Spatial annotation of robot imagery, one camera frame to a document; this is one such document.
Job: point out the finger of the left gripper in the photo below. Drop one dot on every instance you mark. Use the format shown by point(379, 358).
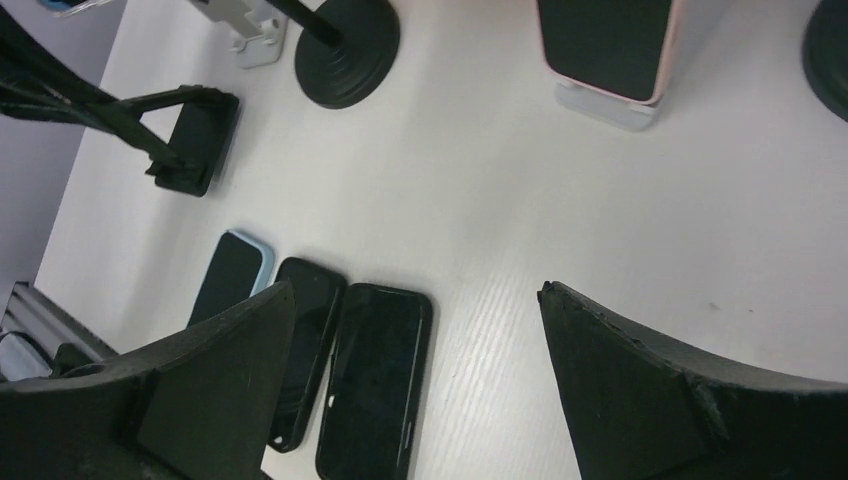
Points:
point(36, 86)
point(200, 139)

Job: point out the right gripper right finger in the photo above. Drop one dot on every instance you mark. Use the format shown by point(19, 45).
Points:
point(640, 404)

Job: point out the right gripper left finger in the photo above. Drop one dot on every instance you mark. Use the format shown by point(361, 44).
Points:
point(197, 404)

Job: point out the white folding phone stand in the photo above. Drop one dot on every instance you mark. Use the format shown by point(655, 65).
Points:
point(257, 29)

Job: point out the black phone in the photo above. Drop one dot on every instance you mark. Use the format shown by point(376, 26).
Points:
point(377, 369)
point(318, 294)

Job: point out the blue case phone on table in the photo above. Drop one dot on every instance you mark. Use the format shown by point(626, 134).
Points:
point(240, 267)

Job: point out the black round phone stand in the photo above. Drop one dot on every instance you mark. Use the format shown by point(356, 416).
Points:
point(345, 50)

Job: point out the aluminium frame rail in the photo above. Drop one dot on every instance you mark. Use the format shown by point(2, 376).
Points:
point(40, 339)

